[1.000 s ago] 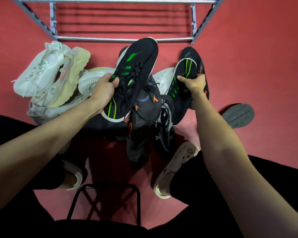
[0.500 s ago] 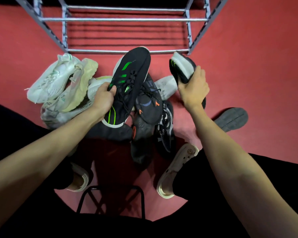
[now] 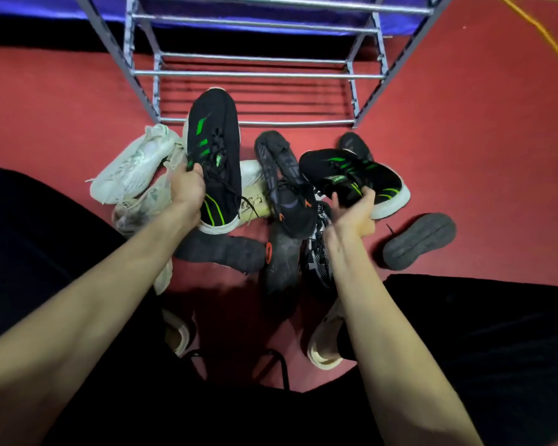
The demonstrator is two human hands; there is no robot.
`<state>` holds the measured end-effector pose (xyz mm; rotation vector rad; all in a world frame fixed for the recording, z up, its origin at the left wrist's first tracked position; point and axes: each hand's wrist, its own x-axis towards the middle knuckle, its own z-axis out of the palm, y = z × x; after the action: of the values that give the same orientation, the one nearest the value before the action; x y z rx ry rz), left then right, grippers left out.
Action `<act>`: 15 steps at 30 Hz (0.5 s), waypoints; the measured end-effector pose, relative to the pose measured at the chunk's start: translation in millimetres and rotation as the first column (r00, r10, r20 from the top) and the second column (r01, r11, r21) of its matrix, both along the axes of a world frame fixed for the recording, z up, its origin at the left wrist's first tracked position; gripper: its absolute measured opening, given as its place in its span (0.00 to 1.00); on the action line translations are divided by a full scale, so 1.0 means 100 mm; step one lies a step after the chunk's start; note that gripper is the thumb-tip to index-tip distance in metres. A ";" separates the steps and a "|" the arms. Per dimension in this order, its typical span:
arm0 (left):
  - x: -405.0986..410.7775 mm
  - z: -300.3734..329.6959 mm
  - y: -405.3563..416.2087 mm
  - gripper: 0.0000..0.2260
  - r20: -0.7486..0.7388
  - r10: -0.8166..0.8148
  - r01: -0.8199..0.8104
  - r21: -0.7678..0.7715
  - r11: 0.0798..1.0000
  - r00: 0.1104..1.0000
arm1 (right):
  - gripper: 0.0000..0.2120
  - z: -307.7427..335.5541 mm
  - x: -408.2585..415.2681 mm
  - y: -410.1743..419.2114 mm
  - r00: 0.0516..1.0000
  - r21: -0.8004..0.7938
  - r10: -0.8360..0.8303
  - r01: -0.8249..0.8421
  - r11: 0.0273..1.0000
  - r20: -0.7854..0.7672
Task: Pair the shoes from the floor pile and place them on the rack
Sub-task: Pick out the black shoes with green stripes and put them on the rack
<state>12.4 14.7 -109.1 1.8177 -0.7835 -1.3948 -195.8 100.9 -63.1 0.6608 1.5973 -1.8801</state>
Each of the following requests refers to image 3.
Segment yellow cable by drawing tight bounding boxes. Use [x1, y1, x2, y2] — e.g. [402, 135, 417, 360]
[492, 0, 558, 79]

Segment dark grey sneaker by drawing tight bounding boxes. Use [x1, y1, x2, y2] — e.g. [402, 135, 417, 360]
[173, 227, 267, 276]

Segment person's cream clog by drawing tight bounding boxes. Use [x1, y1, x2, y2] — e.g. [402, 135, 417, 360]
[161, 308, 197, 359]
[306, 299, 350, 371]

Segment blue tarp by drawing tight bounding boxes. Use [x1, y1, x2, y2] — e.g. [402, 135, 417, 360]
[0, 0, 440, 38]

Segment black sneaker green stripes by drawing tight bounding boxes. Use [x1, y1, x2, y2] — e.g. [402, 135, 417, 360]
[182, 87, 242, 236]
[299, 148, 411, 221]

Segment grey metal shoe rack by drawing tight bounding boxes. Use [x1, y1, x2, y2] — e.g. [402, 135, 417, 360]
[72, 0, 456, 129]

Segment person's left hand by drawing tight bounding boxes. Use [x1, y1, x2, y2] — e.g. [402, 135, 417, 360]
[167, 161, 207, 228]

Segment black sneaker white pattern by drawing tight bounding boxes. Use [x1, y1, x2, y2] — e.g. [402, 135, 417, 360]
[301, 201, 337, 293]

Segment person's left forearm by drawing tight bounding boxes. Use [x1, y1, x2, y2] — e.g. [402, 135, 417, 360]
[0, 209, 201, 446]

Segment person's right cream clog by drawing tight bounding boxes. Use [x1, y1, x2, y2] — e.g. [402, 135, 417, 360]
[306, 299, 350, 371]

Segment black sneaker red patch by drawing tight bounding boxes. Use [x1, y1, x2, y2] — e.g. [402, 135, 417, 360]
[337, 131, 375, 163]
[259, 221, 306, 321]

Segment person's right forearm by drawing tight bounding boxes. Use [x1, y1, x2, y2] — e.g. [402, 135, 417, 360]
[324, 236, 484, 446]

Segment person's black trousers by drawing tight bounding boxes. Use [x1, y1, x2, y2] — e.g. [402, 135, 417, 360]
[0, 164, 558, 446]

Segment person's left cream clog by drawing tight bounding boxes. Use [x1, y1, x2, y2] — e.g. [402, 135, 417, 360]
[161, 308, 197, 359]

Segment black sneaker orange marks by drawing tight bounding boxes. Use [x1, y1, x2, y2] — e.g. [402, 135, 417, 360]
[381, 212, 458, 271]
[254, 130, 319, 241]

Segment black folding stool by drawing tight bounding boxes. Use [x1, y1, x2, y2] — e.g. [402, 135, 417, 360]
[181, 348, 291, 391]

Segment person's right hand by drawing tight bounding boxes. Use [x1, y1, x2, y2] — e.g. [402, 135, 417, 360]
[323, 186, 378, 250]

